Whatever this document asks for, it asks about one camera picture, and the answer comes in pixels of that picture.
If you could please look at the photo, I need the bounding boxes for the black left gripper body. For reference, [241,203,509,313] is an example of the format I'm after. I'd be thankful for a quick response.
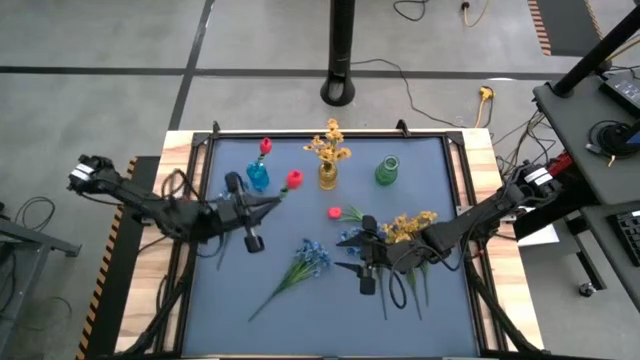
[207,171,265,255]

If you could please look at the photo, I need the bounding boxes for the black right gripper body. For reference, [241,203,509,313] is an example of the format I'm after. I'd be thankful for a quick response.
[359,214,416,296]

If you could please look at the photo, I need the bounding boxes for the yellow artificial flower bunch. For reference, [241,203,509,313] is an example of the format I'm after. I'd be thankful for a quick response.
[302,117,353,169]
[382,212,426,321]
[409,209,440,307]

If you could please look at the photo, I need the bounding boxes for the red artificial tulip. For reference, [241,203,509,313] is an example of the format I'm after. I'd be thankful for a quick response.
[277,169,305,201]
[254,136,274,169]
[327,203,369,224]

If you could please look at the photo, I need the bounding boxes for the blue glass vase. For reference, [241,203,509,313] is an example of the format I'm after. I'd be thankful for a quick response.
[246,160,271,193]

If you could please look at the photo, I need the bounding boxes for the yellow glass vase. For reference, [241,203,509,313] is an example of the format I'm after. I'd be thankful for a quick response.
[318,162,339,192]

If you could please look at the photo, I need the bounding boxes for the green glass vase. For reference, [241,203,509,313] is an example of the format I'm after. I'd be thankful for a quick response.
[374,154,401,187]

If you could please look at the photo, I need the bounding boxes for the black beam with hazard stripes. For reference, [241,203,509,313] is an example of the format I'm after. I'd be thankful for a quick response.
[74,155,161,360]

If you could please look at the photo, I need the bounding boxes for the white paper sheet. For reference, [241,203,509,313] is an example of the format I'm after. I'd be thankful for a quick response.
[502,214,560,248]

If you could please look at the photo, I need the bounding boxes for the black pole with round base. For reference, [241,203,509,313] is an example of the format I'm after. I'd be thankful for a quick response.
[319,0,357,108]

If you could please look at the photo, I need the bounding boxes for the grey metal stand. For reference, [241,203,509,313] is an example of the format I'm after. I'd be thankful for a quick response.
[0,199,83,351]

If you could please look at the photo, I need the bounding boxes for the red power strip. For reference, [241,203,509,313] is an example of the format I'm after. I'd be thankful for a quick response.
[547,151,575,177]

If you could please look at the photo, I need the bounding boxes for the grey side table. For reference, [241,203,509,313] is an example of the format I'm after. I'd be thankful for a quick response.
[513,69,640,314]

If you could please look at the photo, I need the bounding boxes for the black keyboard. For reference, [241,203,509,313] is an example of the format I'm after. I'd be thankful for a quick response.
[606,208,640,268]

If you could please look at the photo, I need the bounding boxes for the black electronic device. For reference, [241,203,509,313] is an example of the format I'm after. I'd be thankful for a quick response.
[598,67,640,120]

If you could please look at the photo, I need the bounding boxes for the black slanted pole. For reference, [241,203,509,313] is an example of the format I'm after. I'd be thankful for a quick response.
[551,3,640,99]

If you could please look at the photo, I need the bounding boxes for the black mat with striped edge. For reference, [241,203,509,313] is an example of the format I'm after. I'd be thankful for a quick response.
[526,0,605,57]

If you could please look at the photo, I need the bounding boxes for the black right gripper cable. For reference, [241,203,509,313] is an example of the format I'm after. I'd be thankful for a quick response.
[387,247,466,310]

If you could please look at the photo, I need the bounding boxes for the black aluminium table frame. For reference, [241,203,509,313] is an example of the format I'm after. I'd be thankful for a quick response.
[117,128,549,360]

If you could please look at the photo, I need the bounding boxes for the black floor cable bundle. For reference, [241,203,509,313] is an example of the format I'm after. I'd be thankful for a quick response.
[492,108,559,194]

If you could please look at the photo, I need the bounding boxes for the yellow plug with cable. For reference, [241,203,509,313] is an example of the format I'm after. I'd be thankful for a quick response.
[472,85,496,129]

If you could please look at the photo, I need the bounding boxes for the black cable loop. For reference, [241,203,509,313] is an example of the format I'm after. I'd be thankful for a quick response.
[13,195,57,232]

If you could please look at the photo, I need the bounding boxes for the black looped floor cable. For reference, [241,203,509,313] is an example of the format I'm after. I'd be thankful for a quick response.
[391,0,432,23]

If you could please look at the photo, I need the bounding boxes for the black coiled cable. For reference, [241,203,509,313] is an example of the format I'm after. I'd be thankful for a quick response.
[584,118,639,161]

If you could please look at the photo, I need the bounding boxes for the yellow cable with black plug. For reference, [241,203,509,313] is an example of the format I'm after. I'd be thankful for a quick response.
[459,0,492,29]

